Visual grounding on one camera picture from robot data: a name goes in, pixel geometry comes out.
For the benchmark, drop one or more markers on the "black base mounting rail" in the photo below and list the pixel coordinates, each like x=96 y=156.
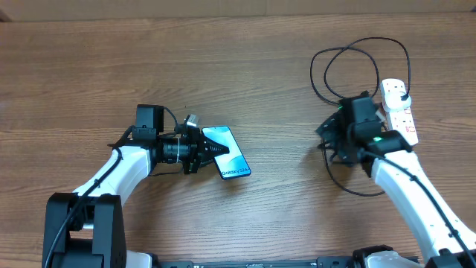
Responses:
x=320 y=262

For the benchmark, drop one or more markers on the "white power strip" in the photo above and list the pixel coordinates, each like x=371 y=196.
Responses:
x=402 y=120

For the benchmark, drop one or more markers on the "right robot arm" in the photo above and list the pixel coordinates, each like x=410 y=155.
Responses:
x=356 y=135

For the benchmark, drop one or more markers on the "blue Samsung Galaxy smartphone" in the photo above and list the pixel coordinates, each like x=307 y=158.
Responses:
x=231 y=165

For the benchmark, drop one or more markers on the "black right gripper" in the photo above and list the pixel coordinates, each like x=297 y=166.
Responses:
x=329 y=133

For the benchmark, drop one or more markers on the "white charger adapter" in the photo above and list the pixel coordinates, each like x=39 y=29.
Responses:
x=394 y=102

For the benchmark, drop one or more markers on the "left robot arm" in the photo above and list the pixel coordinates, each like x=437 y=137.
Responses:
x=85 y=228

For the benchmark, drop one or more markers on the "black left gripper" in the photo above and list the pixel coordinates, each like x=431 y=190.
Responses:
x=210 y=149

